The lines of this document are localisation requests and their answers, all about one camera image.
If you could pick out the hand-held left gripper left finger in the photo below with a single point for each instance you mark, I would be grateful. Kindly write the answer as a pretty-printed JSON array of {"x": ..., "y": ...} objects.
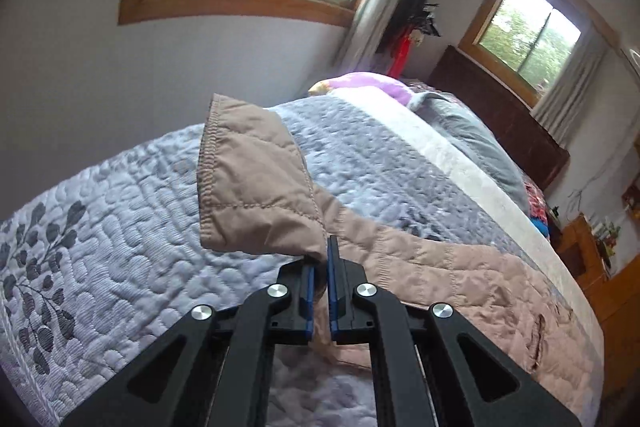
[{"x": 310, "y": 302}]

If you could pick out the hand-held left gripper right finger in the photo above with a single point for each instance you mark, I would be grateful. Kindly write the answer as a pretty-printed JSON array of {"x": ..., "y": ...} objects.
[{"x": 334, "y": 302}]

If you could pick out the tan quilted jacket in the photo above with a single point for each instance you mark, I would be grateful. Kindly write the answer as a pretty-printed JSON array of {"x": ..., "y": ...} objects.
[{"x": 250, "y": 187}]

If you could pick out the dark hanging clothes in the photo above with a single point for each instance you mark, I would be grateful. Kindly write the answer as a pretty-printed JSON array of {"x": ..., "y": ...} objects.
[{"x": 415, "y": 7}]

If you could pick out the cream blanket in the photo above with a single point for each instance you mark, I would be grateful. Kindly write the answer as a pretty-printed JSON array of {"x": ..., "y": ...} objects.
[{"x": 450, "y": 162}]

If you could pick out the grey leaf-print quilted bedspread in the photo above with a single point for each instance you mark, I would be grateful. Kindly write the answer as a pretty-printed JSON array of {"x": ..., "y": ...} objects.
[{"x": 125, "y": 232}]

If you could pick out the grey pillow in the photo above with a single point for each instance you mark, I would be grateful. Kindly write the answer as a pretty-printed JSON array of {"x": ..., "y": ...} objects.
[{"x": 475, "y": 142}]

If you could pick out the blue cloth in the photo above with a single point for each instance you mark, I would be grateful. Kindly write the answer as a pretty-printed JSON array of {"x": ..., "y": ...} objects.
[{"x": 541, "y": 225}]

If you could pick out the purple pillow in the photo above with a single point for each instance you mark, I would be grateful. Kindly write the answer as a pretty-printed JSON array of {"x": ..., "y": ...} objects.
[{"x": 370, "y": 83}]

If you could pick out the red patterned cloth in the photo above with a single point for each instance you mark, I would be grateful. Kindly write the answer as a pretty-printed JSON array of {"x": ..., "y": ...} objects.
[{"x": 532, "y": 199}]

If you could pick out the red hanging garment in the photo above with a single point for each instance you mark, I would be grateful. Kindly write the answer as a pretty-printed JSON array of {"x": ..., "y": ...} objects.
[{"x": 400, "y": 57}]

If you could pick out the dark wooden headboard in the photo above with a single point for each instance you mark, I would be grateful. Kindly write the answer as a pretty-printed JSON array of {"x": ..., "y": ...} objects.
[{"x": 500, "y": 107}]

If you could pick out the wooden cabinet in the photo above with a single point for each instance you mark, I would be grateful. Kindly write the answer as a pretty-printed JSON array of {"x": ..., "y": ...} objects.
[{"x": 615, "y": 297}]

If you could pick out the cluster of small bottles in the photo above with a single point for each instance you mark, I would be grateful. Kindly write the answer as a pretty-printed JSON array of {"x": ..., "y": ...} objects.
[{"x": 607, "y": 237}]

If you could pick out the white curtain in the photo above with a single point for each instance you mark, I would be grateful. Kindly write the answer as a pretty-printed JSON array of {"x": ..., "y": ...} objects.
[{"x": 575, "y": 92}]

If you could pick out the small wooden-framed window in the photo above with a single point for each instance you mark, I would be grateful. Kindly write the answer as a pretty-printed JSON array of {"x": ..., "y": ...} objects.
[{"x": 525, "y": 32}]

